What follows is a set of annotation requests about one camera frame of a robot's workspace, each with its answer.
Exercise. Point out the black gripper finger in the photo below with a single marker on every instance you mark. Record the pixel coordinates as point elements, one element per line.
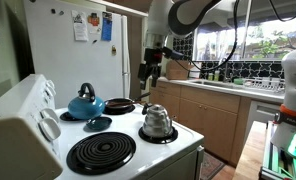
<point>142,75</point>
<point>156,73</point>

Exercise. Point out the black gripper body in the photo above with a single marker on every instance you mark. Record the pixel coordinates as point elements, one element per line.
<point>153,56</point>

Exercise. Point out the silver gooseneck kettle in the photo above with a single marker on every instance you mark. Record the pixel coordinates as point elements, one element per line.
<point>157,125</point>

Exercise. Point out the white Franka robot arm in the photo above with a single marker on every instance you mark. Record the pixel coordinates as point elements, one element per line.
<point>161,16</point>

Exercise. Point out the white electric stove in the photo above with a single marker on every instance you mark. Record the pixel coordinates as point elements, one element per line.
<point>148,156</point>

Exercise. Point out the white stove knob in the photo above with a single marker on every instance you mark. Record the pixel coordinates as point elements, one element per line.
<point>50,84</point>
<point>50,91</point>
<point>49,115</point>
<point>49,129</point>

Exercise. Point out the brown cardboard box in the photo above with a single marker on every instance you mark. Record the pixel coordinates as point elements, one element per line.
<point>174,72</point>

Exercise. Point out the black frying pan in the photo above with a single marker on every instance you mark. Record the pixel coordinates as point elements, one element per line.
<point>118,104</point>

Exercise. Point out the large black coil burner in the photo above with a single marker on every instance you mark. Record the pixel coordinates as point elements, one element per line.
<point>128,110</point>
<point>101,153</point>

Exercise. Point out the brass fridge magnet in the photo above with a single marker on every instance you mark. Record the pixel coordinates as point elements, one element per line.
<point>113,50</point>

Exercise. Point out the white rectangular board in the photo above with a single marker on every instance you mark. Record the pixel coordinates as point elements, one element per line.
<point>195,74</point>

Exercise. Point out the short green bottle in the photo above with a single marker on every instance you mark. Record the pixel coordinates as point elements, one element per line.
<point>210,77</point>

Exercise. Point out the blue paper flyer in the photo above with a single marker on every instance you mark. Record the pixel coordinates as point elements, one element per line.
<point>106,26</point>

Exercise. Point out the small dark fridge magnet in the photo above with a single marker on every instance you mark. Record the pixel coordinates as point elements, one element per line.
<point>94,41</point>

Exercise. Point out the steel kitchen sink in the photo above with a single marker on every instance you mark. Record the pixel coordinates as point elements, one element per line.
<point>214,83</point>

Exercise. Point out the tall green bottle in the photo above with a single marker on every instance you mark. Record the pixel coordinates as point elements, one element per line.
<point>216,76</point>

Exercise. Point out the small black coil burner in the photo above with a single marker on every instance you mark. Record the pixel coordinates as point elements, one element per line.
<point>64,116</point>
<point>143,136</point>

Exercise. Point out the orange printed paper note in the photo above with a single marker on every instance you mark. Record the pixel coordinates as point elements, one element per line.
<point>94,21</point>

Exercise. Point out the wooden base cabinet with counter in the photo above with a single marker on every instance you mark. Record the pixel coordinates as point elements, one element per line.
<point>208,120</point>

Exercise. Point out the metal kitchen faucet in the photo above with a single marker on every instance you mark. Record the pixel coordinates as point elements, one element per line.
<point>226,75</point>

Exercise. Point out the white refrigerator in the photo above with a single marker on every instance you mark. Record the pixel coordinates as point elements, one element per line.
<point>64,63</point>

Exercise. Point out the white paper sheet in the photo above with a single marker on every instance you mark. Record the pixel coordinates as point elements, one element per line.
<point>79,26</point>

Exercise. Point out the green sponge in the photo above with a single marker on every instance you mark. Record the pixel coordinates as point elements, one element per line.
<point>238,81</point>

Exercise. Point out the grey round fridge magnet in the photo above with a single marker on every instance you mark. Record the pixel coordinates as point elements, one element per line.
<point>60,12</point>

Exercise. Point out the patterned floor rug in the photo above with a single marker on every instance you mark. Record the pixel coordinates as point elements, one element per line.
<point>211,165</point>

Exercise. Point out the black square fridge magnet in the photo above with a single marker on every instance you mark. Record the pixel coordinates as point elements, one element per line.
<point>53,11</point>

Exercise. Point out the white dish rack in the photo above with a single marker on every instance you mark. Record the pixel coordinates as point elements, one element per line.
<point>266,85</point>

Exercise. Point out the white dishwasher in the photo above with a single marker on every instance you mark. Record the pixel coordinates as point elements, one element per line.
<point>259,115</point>

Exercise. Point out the wooden table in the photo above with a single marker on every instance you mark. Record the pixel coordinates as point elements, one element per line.
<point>251,153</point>

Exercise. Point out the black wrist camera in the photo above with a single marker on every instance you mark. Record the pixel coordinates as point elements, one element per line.
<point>171,53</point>

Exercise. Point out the green lit robot base mount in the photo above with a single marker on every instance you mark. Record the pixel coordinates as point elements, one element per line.
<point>281,166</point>

